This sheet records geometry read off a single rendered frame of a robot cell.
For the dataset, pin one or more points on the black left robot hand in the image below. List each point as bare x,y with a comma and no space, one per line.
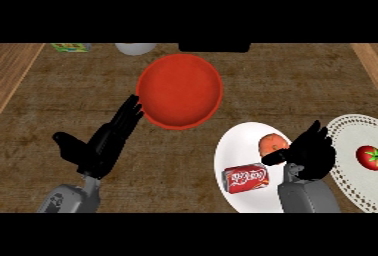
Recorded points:
105,140

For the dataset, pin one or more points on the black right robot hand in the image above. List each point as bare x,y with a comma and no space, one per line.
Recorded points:
311,153

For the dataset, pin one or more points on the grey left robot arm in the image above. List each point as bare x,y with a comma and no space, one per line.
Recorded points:
74,196

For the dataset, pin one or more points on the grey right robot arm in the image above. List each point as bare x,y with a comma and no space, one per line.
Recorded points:
305,193

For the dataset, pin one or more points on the orange squash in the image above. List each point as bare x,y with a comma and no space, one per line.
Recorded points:
272,144

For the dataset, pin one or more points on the white plate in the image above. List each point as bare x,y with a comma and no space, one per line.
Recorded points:
244,153

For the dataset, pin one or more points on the red bowl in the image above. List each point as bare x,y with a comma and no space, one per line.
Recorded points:
179,91

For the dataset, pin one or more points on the red tomato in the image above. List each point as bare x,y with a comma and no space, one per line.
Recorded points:
368,157

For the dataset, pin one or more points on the white lace placemat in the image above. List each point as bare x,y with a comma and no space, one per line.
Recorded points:
356,180

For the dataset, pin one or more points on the red soda can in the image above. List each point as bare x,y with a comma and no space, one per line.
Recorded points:
246,178

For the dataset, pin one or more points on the white round container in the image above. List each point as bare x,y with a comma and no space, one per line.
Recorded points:
135,48

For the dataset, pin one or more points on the green box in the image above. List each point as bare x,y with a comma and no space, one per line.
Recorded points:
71,47

